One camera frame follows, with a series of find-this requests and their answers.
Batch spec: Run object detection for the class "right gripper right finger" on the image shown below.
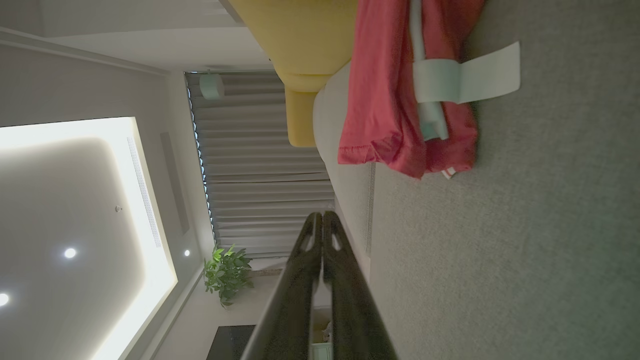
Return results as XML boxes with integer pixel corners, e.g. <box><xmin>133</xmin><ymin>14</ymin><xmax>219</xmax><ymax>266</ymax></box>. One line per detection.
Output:
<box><xmin>322</xmin><ymin>210</ymin><xmax>399</xmax><ymax>360</ymax></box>

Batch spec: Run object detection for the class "yellow sofa backrest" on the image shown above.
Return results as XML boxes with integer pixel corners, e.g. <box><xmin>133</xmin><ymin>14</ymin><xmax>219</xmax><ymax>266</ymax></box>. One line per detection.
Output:
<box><xmin>227</xmin><ymin>0</ymin><xmax>359</xmax><ymax>149</ymax></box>

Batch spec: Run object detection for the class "large grey sofa seat cushion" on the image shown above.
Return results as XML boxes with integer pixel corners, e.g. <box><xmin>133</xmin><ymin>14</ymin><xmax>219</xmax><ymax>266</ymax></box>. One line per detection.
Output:
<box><xmin>369</xmin><ymin>0</ymin><xmax>640</xmax><ymax>360</ymax></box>

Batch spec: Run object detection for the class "red white Bulls jersey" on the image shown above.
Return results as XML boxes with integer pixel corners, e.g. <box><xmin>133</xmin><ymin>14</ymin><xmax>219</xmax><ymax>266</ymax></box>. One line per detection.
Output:
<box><xmin>337</xmin><ymin>0</ymin><xmax>521</xmax><ymax>180</ymax></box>

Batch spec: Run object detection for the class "long ceiling air vent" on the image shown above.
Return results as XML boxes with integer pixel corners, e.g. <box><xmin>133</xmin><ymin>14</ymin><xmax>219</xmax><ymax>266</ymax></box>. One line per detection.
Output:
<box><xmin>126</xmin><ymin>136</ymin><xmax>164</xmax><ymax>249</ymax></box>

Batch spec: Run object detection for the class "grey pleated curtain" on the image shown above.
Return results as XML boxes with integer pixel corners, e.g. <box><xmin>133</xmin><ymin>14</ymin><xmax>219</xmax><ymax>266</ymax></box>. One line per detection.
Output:
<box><xmin>184</xmin><ymin>70</ymin><xmax>337</xmax><ymax>262</ymax></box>

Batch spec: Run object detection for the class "black flat cabinet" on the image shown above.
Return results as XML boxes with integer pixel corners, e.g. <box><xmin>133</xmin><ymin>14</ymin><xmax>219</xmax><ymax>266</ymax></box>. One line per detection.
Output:
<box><xmin>206</xmin><ymin>324</ymin><xmax>257</xmax><ymax>360</ymax></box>

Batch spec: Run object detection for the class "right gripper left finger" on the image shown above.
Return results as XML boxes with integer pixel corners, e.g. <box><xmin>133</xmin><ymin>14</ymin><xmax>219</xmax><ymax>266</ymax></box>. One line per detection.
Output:
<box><xmin>240</xmin><ymin>211</ymin><xmax>324</xmax><ymax>360</ymax></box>

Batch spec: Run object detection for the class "large lit ceiling light panel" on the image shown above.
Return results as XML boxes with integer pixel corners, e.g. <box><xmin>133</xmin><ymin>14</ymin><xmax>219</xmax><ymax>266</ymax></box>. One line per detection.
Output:
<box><xmin>0</xmin><ymin>116</ymin><xmax>179</xmax><ymax>360</ymax></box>

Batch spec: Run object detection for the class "white round ceiling device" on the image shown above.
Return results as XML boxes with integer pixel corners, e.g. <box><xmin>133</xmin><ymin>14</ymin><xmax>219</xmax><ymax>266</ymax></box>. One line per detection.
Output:
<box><xmin>199</xmin><ymin>72</ymin><xmax>226</xmax><ymax>101</ymax></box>

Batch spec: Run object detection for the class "green potted plant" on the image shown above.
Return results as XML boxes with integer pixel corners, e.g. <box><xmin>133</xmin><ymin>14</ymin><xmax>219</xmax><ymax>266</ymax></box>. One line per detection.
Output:
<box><xmin>203</xmin><ymin>243</ymin><xmax>254</xmax><ymax>309</ymax></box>

